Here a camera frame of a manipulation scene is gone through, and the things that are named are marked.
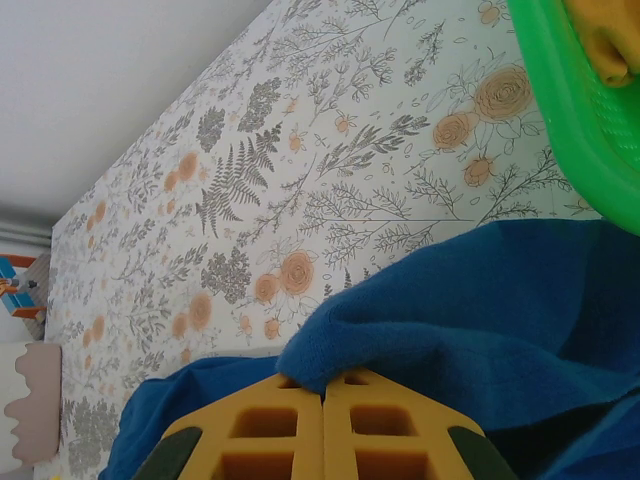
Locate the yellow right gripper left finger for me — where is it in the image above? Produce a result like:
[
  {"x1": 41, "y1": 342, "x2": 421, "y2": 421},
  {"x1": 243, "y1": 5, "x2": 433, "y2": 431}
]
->
[{"x1": 132, "y1": 373, "x2": 325, "y2": 480}]

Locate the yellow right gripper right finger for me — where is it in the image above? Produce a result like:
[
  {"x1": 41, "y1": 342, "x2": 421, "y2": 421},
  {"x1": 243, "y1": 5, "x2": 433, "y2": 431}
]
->
[{"x1": 324, "y1": 369, "x2": 519, "y2": 480}]

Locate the blue and orange wall sticker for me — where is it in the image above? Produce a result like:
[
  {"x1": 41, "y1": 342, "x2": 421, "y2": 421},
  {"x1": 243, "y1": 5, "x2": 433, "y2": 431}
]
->
[{"x1": 0, "y1": 253, "x2": 47, "y2": 321}]

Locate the floral print tablecloth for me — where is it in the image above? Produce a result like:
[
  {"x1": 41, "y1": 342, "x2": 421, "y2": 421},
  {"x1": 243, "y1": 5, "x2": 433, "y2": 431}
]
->
[{"x1": 44, "y1": 0, "x2": 606, "y2": 480}]

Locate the blue t-shirt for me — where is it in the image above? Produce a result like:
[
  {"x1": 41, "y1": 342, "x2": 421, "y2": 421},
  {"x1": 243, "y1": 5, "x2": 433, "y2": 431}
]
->
[{"x1": 97, "y1": 219, "x2": 640, "y2": 480}]

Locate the orange-yellow garment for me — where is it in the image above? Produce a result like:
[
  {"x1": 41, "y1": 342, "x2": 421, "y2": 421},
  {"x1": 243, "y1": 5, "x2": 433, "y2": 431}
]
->
[{"x1": 564, "y1": 0, "x2": 640, "y2": 90}]

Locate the green plastic mesh basket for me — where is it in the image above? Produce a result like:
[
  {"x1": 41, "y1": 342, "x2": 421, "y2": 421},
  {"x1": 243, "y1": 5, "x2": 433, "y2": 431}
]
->
[{"x1": 507, "y1": 0, "x2": 640, "y2": 234}]

